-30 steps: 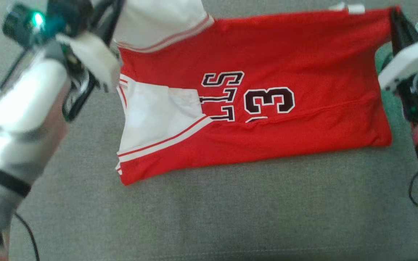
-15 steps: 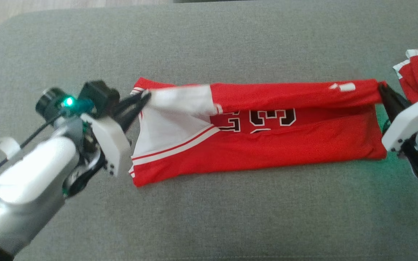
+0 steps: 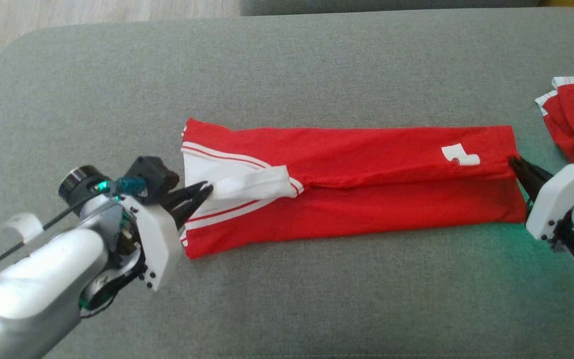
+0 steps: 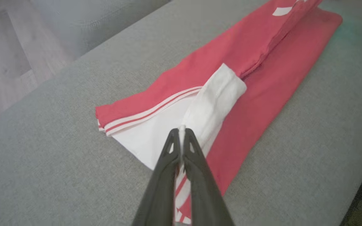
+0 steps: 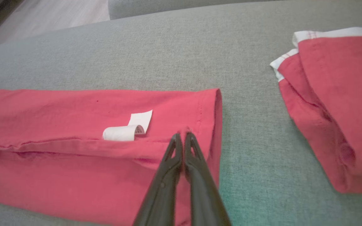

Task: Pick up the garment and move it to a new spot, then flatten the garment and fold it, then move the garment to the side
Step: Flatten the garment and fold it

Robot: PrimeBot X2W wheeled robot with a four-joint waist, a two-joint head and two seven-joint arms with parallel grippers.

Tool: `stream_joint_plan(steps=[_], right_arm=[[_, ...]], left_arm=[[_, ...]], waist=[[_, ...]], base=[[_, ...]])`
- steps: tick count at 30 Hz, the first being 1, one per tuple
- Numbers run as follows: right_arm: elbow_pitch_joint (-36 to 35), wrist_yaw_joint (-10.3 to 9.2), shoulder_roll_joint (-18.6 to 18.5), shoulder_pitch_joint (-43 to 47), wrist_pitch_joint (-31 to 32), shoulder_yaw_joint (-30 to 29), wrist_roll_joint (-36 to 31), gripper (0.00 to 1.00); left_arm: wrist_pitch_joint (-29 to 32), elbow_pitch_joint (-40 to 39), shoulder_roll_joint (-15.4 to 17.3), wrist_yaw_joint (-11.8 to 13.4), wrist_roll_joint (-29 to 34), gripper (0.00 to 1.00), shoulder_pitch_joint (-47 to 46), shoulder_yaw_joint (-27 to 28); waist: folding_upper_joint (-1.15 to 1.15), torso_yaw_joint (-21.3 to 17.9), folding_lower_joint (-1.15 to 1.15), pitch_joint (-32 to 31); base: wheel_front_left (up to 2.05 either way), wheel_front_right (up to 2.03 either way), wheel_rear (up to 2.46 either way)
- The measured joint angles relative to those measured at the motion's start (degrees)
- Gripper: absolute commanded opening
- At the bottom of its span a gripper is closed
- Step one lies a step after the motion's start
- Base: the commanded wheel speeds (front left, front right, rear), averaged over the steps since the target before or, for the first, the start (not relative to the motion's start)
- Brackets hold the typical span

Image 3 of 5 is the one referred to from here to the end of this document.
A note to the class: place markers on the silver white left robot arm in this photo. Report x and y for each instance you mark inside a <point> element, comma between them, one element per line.
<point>43,279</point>

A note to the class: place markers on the red jersey with white trim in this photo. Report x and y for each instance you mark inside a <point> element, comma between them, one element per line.
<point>366,199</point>

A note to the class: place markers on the grey fabric sofa cushion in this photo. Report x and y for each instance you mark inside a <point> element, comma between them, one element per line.
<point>391,5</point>

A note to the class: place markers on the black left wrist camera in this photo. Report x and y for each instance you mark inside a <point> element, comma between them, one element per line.
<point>150,174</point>

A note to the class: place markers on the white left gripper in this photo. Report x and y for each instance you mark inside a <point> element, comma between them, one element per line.
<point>160,244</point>

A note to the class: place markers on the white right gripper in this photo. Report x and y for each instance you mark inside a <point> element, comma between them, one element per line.
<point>561,199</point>

